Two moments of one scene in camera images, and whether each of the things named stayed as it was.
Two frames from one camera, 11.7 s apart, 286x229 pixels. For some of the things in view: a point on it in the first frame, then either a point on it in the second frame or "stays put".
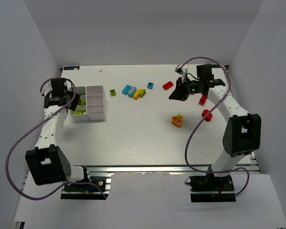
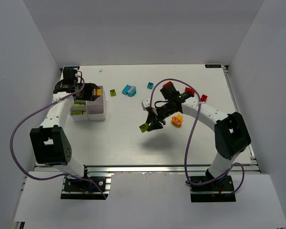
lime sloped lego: x=81 y=102 stays put
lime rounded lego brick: x=142 y=93 → x=144 y=127
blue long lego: x=126 y=89 stays put
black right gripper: x=182 y=87 → x=155 y=115
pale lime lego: x=77 y=112 stays put
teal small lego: x=150 y=85 stays put
